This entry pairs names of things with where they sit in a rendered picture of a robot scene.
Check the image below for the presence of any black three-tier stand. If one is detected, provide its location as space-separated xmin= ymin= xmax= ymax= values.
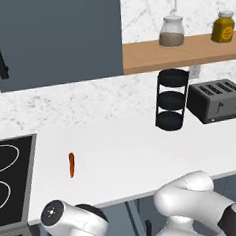
xmin=150 ymin=66 xmax=195 ymax=133

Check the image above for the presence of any grey four-slot toaster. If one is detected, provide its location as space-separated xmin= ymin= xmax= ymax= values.
xmin=184 ymin=77 xmax=236 ymax=127

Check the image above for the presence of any glass jar with brown contents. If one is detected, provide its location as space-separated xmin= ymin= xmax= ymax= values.
xmin=156 ymin=14 xmax=187 ymax=50

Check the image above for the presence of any black hob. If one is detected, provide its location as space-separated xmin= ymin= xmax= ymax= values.
xmin=0 ymin=132 xmax=45 ymax=228

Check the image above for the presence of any grey base cupboard front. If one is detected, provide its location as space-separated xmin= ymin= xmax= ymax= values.
xmin=133 ymin=171 xmax=236 ymax=236

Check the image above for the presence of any yellow jar with white lid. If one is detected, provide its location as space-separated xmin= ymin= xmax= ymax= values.
xmin=209 ymin=10 xmax=236 ymax=44

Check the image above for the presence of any white wall socket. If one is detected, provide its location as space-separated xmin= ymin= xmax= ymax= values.
xmin=188 ymin=64 xmax=202 ymax=80

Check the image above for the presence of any wooden wall shelf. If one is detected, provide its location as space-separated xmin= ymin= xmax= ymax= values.
xmin=121 ymin=29 xmax=236 ymax=76

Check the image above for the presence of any grey wall cupboard door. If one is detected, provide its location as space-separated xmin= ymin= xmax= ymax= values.
xmin=0 ymin=0 xmax=128 ymax=94

